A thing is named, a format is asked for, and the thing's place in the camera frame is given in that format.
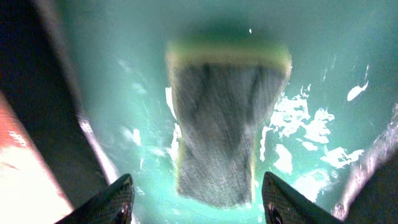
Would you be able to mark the green yellow sponge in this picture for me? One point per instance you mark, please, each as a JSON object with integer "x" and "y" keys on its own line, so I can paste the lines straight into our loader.
{"x": 222, "y": 94}

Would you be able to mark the dark green water tray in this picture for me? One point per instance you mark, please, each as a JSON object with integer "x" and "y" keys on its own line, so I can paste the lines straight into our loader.
{"x": 89, "y": 82}

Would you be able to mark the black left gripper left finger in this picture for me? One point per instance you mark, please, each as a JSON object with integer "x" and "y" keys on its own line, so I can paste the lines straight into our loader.
{"x": 113, "y": 205}

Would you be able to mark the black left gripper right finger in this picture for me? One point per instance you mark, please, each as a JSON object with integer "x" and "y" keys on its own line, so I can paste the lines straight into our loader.
{"x": 284, "y": 205}

